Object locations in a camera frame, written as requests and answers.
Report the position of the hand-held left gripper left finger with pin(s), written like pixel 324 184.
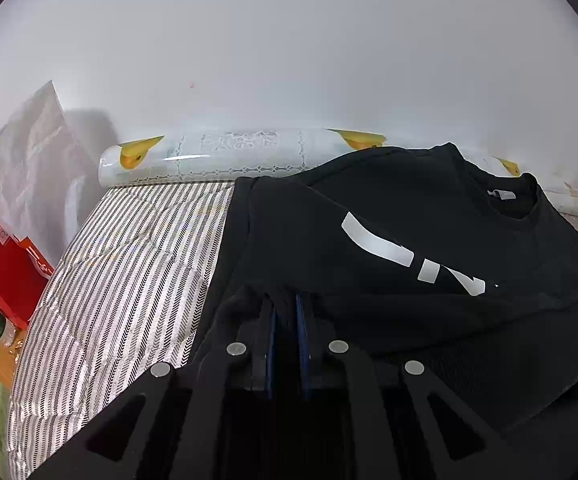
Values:
pixel 270 345

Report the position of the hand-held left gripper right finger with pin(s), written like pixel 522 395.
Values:
pixel 303 345

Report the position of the black t-shirt with white print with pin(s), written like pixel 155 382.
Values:
pixel 419 310

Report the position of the striped bed cover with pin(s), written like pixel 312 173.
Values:
pixel 119 270

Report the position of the rolled white printed mat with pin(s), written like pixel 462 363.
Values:
pixel 219 155

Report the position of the orange packet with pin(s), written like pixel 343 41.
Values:
pixel 6 365

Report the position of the red paper bag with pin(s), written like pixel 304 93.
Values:
pixel 4 270

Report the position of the white crumpled plastic bag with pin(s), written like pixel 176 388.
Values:
pixel 34 160

